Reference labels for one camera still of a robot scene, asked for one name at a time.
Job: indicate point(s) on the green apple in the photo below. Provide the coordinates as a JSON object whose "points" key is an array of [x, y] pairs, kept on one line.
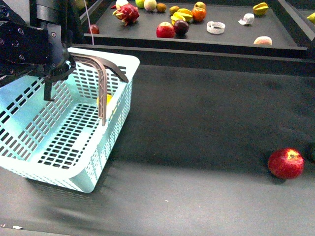
{"points": [[140, 3]]}

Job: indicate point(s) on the beige round melon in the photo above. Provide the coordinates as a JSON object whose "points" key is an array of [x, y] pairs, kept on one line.
{"points": [[150, 5]]}

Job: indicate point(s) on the dark purple plum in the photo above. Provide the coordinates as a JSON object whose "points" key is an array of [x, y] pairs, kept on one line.
{"points": [[181, 27]]}

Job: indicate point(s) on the yellow-green fruit far right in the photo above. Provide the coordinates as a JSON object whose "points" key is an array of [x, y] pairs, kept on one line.
{"points": [[311, 18]]}

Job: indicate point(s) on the pale peach front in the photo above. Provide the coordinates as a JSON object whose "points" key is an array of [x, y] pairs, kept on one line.
{"points": [[263, 40]]}

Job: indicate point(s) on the brown kiwi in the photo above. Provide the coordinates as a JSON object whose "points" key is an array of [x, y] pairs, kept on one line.
{"points": [[161, 7]]}

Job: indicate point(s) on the white foam net crumpled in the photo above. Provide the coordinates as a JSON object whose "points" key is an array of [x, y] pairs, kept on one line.
{"points": [[247, 19]]}

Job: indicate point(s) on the yellow star fruit left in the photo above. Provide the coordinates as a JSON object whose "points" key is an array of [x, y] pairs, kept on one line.
{"points": [[182, 14]]}

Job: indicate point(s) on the yellow star fruit right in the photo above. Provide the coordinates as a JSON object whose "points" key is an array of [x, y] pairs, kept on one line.
{"points": [[260, 9]]}

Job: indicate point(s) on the small dark red fruit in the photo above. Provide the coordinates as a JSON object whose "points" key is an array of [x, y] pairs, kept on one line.
{"points": [[93, 29]]}

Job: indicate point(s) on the red apple on shelf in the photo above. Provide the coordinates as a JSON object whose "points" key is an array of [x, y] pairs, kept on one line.
{"points": [[165, 30]]}

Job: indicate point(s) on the yellow star fruit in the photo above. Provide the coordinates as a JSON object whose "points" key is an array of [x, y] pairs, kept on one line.
{"points": [[182, 14], [260, 9]]}

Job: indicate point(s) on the red-yellow apple back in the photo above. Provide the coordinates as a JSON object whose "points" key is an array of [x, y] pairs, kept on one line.
{"points": [[200, 4]]}

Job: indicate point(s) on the red apple near front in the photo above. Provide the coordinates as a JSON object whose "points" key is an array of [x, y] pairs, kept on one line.
{"points": [[286, 163]]}

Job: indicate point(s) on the light blue plastic basket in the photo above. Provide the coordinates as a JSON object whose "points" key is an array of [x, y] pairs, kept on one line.
{"points": [[63, 142]]}

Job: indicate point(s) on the orange persimmon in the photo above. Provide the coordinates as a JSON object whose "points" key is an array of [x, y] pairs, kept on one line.
{"points": [[199, 14]]}

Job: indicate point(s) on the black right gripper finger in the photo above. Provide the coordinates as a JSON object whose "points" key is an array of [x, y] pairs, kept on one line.
{"points": [[48, 89]]}

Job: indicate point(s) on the white red fruit back left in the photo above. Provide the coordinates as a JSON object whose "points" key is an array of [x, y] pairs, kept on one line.
{"points": [[119, 3]]}

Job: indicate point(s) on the yellow mango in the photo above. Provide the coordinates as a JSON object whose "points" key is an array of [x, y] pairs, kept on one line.
{"points": [[108, 99]]}

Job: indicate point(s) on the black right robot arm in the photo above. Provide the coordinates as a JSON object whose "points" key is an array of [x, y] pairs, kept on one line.
{"points": [[36, 13]]}

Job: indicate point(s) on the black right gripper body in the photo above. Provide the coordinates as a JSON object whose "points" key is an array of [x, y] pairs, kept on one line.
{"points": [[28, 50]]}

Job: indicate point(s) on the pink dragon fruit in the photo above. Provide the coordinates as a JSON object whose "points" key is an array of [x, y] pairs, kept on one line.
{"points": [[127, 13]]}

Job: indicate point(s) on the small yellow-brown fruit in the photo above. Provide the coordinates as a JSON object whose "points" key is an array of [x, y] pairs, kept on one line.
{"points": [[173, 9]]}

